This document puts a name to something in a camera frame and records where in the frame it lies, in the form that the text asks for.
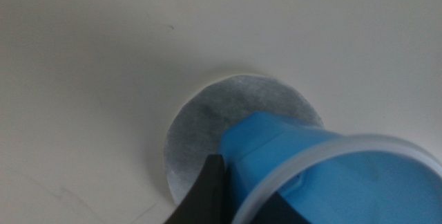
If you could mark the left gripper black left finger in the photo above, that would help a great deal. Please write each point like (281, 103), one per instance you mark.
(207, 196)

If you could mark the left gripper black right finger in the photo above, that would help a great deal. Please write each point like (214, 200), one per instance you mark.
(283, 213)

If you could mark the blue plastic cup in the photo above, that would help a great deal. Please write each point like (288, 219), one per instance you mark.
(310, 168)

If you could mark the round grey cup mat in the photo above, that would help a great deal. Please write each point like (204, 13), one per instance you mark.
(203, 120)

